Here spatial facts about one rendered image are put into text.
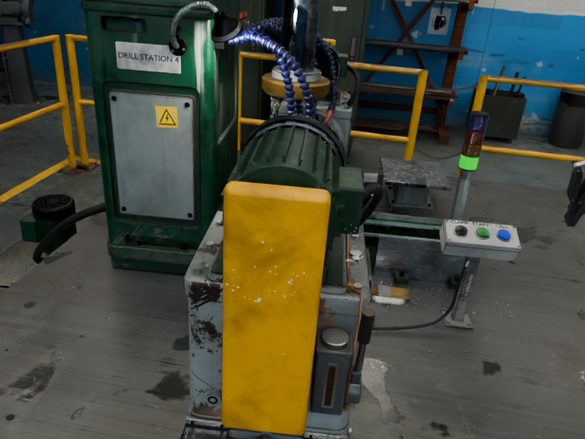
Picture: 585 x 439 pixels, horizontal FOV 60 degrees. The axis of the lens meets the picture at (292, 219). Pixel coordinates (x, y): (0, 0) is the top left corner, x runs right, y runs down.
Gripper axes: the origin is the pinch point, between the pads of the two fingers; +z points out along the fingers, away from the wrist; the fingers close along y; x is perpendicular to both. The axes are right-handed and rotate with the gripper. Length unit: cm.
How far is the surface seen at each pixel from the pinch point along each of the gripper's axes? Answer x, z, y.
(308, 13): -38, -20, 62
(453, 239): 2.8, 10.3, 24.0
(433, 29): -474, 213, -59
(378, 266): -8, 39, 37
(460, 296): 6.7, 27.5, 17.7
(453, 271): -8.5, 38.1, 15.2
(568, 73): -447, 239, -215
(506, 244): 2.6, 10.3, 11.8
